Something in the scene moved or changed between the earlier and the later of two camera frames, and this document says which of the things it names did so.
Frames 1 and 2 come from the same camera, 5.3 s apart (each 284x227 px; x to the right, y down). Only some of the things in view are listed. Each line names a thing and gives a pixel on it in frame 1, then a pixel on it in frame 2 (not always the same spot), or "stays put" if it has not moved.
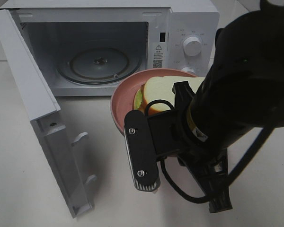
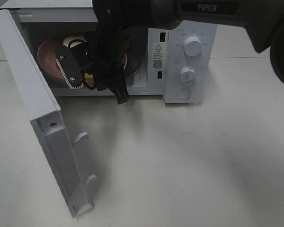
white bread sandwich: x=158 y=87 → x=67 y=40
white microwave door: x=61 y=152 stays put
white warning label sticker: x=159 y=55 stays put
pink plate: x=122 y=99 → x=48 y=62
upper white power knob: x=192 y=46 stays put
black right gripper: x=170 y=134 → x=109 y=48
